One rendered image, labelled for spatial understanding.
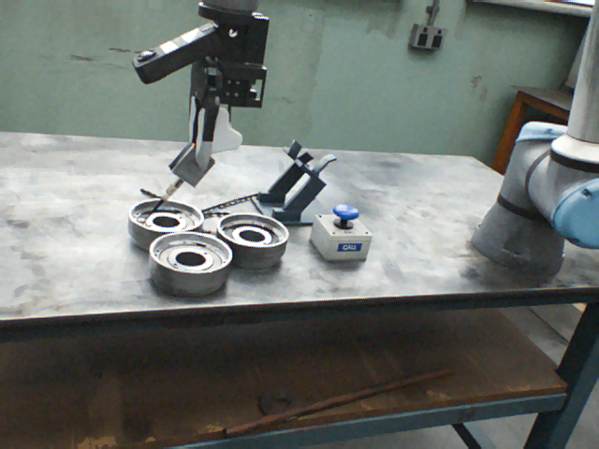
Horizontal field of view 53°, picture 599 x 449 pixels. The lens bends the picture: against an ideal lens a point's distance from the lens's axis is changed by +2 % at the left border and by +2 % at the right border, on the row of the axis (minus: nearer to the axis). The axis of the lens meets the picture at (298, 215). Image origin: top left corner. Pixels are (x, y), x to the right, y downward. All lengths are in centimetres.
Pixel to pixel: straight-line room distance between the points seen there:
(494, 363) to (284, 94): 163
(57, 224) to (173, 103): 159
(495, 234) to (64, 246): 68
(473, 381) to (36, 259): 78
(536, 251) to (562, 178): 19
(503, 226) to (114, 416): 68
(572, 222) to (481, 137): 228
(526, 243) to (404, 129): 189
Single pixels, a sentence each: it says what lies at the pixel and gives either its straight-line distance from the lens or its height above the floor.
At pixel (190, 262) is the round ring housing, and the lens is 81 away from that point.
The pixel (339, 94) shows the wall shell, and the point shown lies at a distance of 266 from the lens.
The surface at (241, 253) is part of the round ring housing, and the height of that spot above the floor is 83.
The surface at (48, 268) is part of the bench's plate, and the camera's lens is 81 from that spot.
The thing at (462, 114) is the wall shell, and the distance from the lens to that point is 302.
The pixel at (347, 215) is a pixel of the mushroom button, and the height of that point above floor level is 87.
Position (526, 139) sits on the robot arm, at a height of 100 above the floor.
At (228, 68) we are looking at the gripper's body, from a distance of 77.
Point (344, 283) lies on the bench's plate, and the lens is 85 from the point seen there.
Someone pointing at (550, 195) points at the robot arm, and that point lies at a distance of 91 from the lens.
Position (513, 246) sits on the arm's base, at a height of 83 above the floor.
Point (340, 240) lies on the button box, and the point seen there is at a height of 84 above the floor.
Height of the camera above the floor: 123
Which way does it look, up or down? 25 degrees down
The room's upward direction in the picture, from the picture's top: 11 degrees clockwise
